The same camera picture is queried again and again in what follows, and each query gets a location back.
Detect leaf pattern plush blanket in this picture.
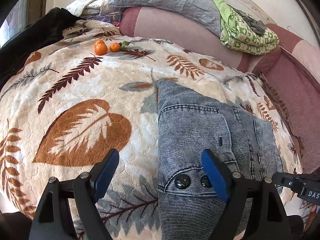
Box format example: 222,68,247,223
1,21,302,239

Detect white crumpled cloth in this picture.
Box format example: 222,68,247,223
66,0,116,17

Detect green patterned folded cloth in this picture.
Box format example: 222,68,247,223
213,0,279,55

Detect blue denim jeans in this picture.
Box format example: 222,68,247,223
157,81,283,239

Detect black garment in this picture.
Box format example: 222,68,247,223
0,8,80,87

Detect small orange tangerine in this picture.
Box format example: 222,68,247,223
109,42,121,53

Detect large orange tangerine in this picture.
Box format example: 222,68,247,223
94,43,108,55

